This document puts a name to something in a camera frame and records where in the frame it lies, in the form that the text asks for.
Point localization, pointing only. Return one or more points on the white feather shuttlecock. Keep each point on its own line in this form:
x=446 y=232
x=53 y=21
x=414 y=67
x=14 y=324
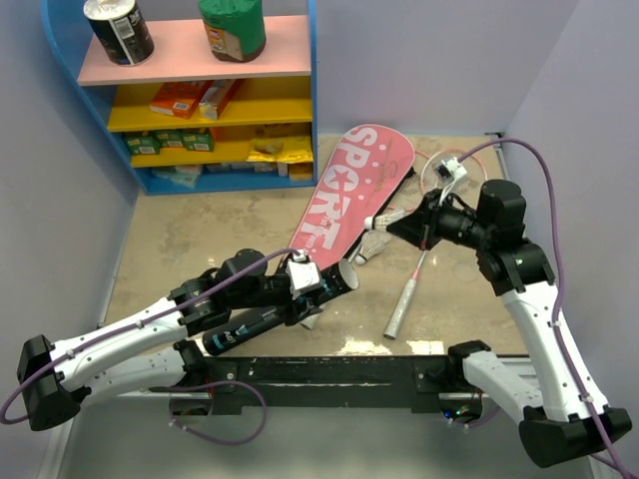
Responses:
x=381 y=222
x=372 y=244

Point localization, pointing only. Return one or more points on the black white canister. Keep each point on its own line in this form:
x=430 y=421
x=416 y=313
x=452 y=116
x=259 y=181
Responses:
x=121 y=29

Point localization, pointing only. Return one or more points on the orange snack box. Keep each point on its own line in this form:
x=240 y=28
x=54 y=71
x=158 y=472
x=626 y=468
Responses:
x=178 y=99

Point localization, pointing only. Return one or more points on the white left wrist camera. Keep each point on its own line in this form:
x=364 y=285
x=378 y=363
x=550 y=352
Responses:
x=304 y=274

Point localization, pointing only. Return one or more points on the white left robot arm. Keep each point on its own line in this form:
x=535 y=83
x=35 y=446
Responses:
x=53 y=376

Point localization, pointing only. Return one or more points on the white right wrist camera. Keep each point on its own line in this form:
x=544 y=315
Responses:
x=450 y=172

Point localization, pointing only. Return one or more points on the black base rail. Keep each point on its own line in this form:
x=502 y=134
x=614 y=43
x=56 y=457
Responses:
x=403 y=382

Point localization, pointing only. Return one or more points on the pink racket cover bag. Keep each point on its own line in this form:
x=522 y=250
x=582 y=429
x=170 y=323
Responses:
x=366 y=167

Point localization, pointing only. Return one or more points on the green box left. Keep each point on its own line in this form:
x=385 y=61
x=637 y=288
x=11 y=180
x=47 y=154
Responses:
x=142 y=143

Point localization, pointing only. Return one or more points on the green box middle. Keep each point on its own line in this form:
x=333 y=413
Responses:
x=169 y=139

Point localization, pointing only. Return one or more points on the yellow box bottom shelf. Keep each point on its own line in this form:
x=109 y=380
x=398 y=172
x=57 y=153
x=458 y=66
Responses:
x=302 y=172

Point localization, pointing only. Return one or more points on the pale packet bottom shelf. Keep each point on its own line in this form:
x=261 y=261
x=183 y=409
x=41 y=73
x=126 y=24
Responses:
x=186 y=176

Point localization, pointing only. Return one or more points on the black shuttlecock tube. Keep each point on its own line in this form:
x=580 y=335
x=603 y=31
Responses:
x=336 y=280

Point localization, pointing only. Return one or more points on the green box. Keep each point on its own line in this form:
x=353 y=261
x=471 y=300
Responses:
x=169 y=139
x=198 y=139
x=142 y=143

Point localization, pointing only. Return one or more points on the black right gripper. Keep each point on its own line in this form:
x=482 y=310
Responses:
x=423 y=224

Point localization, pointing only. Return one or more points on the pink racket under bag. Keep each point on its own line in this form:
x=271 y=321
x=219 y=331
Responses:
x=333 y=224

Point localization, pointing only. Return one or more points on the green brown canister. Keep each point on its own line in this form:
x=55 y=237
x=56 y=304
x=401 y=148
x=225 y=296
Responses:
x=235 y=29

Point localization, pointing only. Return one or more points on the blue shelf unit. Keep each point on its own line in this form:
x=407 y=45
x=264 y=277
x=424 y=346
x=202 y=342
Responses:
x=277 y=88

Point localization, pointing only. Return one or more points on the yellow snack bag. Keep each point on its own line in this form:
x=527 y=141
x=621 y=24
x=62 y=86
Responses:
x=286 y=150

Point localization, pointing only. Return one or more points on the pink racket on table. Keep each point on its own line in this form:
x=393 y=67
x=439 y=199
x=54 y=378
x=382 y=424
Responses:
x=403 y=303

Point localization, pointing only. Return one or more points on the green box right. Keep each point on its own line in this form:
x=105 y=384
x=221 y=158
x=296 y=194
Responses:
x=198 y=139

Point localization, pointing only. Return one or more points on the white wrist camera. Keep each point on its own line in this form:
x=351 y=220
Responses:
x=450 y=172
x=304 y=274

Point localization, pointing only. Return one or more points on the red white snack box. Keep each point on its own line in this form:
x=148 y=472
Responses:
x=217 y=97

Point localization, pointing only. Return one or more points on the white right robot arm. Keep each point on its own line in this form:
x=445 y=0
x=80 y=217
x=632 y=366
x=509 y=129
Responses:
x=565 y=416

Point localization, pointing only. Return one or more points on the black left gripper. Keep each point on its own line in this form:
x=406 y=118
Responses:
x=290 y=311

